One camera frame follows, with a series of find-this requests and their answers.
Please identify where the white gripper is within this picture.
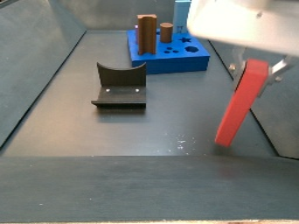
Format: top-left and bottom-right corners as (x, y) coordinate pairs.
(186, 0), (299, 96)

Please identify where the red rectangular block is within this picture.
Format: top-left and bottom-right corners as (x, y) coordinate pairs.
(214, 59), (268, 147)

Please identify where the blue shape-sorter board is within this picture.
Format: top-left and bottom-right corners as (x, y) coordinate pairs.
(125, 30), (210, 74)

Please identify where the brown cylinder peg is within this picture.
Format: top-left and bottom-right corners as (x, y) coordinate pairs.
(160, 23), (173, 43)

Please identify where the light blue tall block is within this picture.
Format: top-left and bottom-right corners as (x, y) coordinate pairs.
(172, 0), (192, 33)

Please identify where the tall brown notched block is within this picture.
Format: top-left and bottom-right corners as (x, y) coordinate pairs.
(136, 14), (156, 55)

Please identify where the black curved holder stand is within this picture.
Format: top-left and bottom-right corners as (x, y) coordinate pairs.
(90, 64), (145, 108)

